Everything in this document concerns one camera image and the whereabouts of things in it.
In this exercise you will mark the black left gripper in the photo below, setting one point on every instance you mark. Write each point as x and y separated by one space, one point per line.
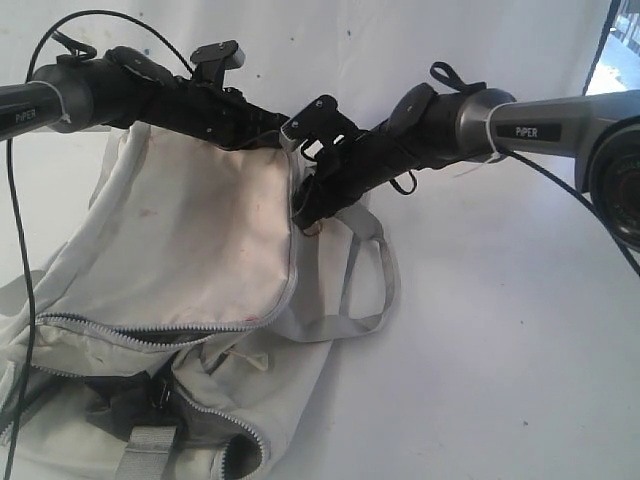
132 88

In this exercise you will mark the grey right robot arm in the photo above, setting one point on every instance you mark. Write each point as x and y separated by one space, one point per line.
599 132

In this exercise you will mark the white fabric backpack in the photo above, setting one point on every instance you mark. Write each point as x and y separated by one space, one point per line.
180 331

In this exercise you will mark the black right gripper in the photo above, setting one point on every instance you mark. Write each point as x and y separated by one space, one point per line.
419 134

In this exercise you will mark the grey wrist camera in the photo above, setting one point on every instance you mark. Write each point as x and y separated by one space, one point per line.
320 121
212 61

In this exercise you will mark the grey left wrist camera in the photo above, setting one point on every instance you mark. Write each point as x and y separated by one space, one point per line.
212 61

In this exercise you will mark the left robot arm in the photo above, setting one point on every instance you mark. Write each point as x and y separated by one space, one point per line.
26 108

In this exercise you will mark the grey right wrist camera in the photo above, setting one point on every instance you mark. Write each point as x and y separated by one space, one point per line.
320 121

